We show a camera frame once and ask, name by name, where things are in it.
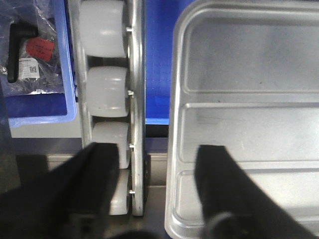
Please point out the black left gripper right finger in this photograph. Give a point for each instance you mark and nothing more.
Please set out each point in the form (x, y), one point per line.
(233, 206)

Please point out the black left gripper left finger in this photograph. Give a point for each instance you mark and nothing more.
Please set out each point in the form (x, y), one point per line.
(70, 202)

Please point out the ribbed silver metal tray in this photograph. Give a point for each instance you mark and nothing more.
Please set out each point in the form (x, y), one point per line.
(245, 75)

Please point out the blue bin lower left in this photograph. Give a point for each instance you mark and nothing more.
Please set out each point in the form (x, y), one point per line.
(42, 108)

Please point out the blue bin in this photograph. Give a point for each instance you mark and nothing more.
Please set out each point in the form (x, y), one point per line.
(42, 108)
(161, 17)

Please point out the left white roller track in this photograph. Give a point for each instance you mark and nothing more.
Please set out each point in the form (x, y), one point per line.
(108, 38)

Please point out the blue bin lower centre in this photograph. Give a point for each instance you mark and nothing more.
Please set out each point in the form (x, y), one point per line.
(161, 17)

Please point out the plastic bag with black handle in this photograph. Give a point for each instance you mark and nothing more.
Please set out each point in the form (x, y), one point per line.
(39, 62)

